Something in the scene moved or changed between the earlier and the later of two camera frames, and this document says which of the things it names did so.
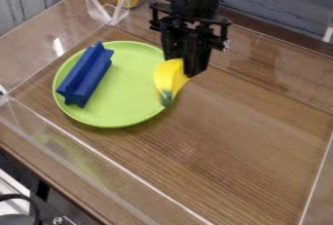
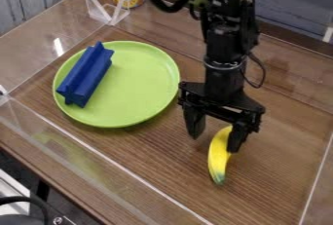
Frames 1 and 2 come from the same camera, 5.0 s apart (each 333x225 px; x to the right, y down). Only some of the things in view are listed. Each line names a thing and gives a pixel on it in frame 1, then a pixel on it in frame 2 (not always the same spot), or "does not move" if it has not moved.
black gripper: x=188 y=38 → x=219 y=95
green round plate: x=127 y=99 does not move
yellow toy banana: x=168 y=79 → x=218 y=154
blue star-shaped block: x=83 y=80 does not move
